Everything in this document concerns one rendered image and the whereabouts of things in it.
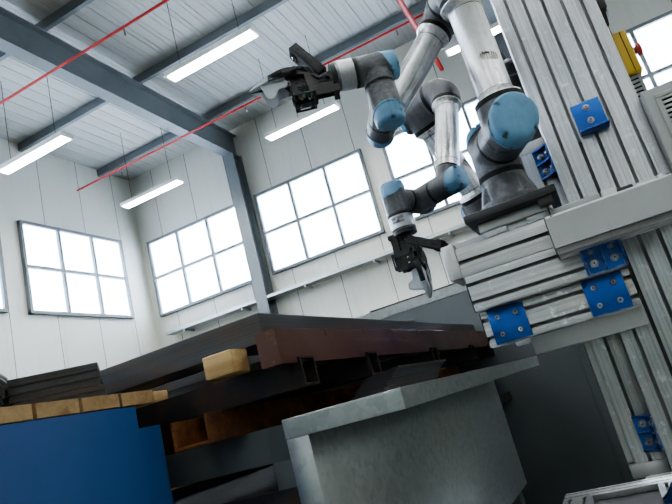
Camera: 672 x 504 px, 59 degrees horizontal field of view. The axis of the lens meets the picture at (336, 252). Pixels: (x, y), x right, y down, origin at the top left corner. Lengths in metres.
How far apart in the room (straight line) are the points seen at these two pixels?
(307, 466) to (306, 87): 0.89
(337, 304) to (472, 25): 10.42
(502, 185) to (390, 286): 9.92
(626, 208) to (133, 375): 1.04
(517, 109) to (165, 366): 0.94
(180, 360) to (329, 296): 10.77
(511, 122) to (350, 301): 10.36
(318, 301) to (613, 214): 10.77
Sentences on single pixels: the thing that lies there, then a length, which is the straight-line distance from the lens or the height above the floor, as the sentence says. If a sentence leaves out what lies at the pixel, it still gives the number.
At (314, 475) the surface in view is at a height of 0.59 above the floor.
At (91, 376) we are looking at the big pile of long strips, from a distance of 1.08.
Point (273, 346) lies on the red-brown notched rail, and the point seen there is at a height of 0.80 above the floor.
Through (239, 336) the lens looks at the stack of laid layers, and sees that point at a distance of 1.07.
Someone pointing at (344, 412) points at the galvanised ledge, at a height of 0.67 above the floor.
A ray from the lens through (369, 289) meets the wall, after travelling 11.55.
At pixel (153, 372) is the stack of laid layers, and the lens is 1.19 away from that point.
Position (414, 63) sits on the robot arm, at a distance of 1.67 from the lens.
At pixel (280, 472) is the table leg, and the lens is 1.10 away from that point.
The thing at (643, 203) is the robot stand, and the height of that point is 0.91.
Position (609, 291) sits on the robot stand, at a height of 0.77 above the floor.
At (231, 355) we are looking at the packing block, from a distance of 1.03.
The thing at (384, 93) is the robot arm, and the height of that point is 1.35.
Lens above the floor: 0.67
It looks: 15 degrees up
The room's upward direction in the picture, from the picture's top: 15 degrees counter-clockwise
